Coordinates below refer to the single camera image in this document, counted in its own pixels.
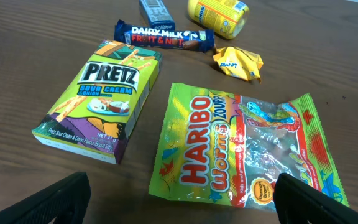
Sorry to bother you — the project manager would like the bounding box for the yellow Mentos bottle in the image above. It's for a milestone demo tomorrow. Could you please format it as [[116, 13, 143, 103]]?
[[187, 0, 249, 39]]

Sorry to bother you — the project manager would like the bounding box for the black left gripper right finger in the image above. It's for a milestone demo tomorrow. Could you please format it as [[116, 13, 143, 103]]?
[[273, 173, 358, 224]]

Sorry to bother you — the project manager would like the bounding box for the green Pretz snack box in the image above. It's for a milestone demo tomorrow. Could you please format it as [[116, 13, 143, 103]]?
[[32, 39, 162, 164]]

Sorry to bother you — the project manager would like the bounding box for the yellow candy wrapper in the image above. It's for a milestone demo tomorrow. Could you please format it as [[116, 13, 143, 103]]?
[[213, 46, 264, 83]]

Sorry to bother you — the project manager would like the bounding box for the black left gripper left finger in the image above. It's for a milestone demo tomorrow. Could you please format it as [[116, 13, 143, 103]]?
[[0, 172, 91, 224]]

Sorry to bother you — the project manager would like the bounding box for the Haribo worms candy bag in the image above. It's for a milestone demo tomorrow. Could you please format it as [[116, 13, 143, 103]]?
[[149, 83, 348, 210]]

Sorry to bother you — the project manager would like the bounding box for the Dairy Milk chocolate bar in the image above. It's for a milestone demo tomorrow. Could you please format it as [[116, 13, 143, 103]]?
[[114, 20, 215, 53]]

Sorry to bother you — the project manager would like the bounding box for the blue Eclipse mint box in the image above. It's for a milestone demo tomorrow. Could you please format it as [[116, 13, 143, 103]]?
[[139, 0, 175, 30]]

